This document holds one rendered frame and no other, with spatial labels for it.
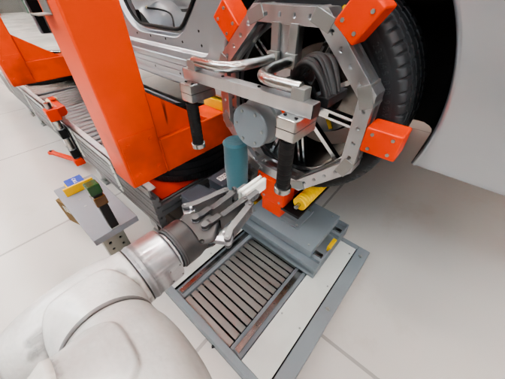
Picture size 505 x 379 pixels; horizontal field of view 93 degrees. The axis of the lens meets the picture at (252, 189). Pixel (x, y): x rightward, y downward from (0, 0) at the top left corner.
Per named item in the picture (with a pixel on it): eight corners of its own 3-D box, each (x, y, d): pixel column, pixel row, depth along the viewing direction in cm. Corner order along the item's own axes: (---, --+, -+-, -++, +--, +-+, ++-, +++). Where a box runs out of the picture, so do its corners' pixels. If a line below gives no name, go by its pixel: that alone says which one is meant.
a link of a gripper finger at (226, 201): (198, 235, 44) (193, 231, 45) (238, 202, 51) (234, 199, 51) (195, 220, 41) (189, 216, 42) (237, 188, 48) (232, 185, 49)
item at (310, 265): (345, 234, 136) (349, 223, 129) (312, 280, 115) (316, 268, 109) (274, 195, 161) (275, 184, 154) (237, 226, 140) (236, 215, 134)
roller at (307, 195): (336, 180, 109) (339, 170, 105) (300, 216, 92) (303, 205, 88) (325, 175, 112) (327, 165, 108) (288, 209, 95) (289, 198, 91)
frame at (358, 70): (346, 201, 84) (415, 7, 49) (338, 212, 80) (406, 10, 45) (235, 148, 111) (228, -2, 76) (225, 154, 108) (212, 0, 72)
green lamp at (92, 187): (104, 192, 82) (98, 183, 79) (92, 198, 80) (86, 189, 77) (98, 186, 84) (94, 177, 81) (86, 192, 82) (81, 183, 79)
